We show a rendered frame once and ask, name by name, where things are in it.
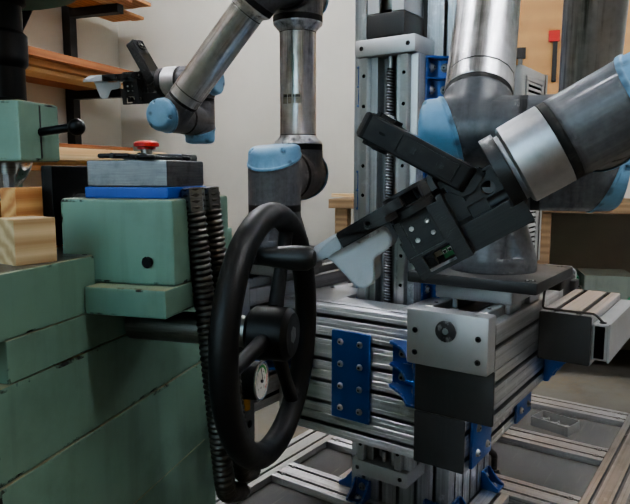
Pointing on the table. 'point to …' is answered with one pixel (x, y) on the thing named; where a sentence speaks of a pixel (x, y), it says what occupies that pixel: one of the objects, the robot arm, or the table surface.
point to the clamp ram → (62, 187)
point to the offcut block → (24, 240)
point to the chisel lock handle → (64, 128)
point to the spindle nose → (2, 50)
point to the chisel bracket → (16, 133)
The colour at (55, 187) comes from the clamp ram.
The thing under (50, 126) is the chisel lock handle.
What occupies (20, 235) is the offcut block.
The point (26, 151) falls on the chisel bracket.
